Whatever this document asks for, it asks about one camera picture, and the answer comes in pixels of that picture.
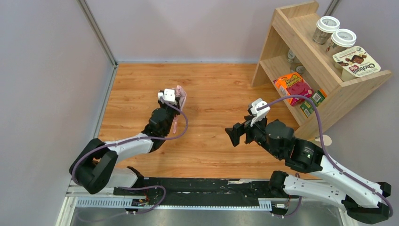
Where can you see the paper coffee cup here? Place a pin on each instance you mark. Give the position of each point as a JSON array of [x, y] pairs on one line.
[[339, 41], [325, 27]]

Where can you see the Chobani flip yogurt pack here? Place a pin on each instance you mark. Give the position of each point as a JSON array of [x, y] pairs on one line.
[[355, 62]]

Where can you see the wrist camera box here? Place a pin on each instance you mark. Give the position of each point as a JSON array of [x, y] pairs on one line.
[[258, 110], [167, 96]]

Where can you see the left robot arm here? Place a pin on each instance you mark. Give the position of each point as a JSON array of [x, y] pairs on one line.
[[94, 168]]

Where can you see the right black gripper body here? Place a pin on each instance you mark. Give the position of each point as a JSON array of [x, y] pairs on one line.
[[244, 129]]

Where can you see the pink folding umbrella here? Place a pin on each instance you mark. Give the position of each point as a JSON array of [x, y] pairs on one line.
[[182, 96]]

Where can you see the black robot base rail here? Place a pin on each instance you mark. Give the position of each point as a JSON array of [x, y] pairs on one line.
[[191, 194]]

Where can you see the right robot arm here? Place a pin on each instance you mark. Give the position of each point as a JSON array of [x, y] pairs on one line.
[[360, 198]]

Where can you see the yellow-green juice bottle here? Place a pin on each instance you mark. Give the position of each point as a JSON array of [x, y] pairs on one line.
[[327, 140]]

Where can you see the wooden shelf rack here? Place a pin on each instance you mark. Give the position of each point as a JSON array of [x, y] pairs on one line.
[[291, 28]]

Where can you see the left paper coffee cup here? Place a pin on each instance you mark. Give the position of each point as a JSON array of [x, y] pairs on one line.
[[325, 27]]

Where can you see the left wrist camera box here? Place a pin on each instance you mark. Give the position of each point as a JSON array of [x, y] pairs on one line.
[[167, 96]]

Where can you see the green snack box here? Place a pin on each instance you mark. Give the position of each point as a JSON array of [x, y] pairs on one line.
[[317, 98]]

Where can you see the right paper coffee cup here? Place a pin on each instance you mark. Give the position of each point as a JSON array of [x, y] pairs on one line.
[[339, 41]]

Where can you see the orange pink snack box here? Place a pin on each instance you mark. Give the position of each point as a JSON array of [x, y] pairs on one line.
[[293, 84]]

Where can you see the glass jar on shelf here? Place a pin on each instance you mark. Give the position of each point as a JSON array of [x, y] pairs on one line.
[[295, 65]]

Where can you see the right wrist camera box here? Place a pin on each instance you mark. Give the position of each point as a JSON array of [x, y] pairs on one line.
[[258, 110]]

